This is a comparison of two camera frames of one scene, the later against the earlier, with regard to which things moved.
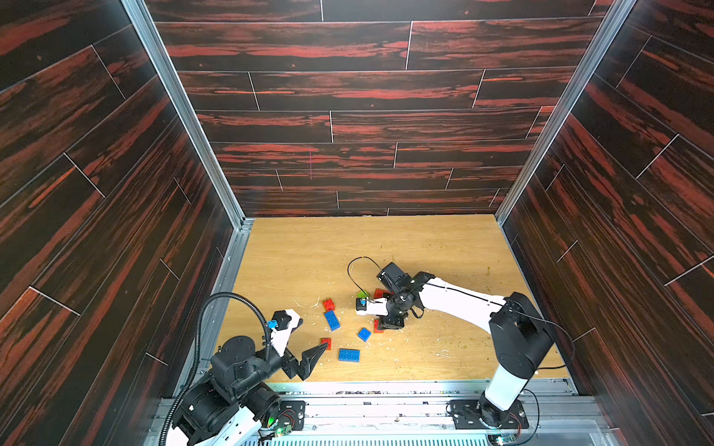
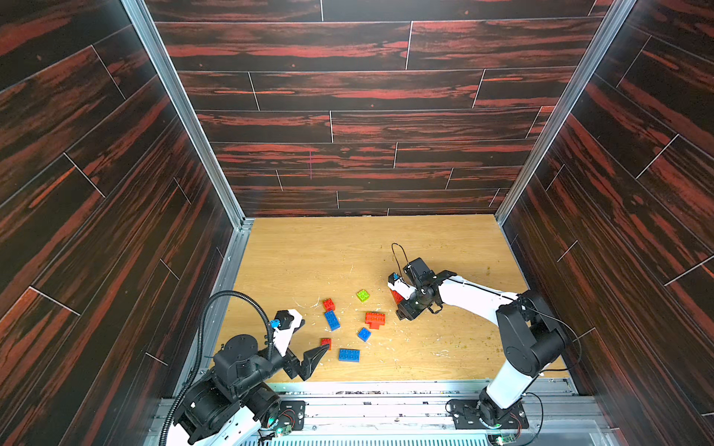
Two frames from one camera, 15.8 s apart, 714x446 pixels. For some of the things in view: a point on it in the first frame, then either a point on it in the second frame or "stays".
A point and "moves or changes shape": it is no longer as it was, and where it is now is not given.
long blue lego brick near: (350, 355) stays
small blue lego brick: (364, 334) stays
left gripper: (303, 367) stays
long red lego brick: (379, 293) moves or changes shape
